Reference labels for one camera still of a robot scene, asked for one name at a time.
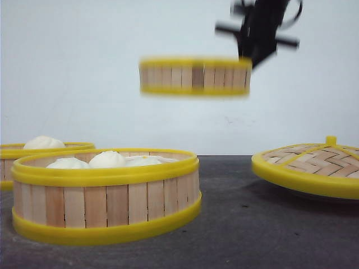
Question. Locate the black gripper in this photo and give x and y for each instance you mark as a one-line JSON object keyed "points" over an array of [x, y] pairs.
{"points": [[256, 38]]}

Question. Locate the bamboo steamer basket dark slat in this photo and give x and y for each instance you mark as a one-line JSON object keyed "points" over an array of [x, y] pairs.
{"points": [[195, 76]]}

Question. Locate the woven bamboo steamer lid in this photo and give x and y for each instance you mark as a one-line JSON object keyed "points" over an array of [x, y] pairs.
{"points": [[320, 169]]}

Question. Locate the white plate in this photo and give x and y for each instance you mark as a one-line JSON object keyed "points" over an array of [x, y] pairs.
{"points": [[323, 198]]}

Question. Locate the white steamed bun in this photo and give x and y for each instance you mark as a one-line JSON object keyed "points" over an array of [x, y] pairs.
{"points": [[107, 159], [68, 163], [43, 142]]}

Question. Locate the bamboo steamer basket front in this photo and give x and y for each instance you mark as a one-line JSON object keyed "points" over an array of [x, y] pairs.
{"points": [[106, 205]]}

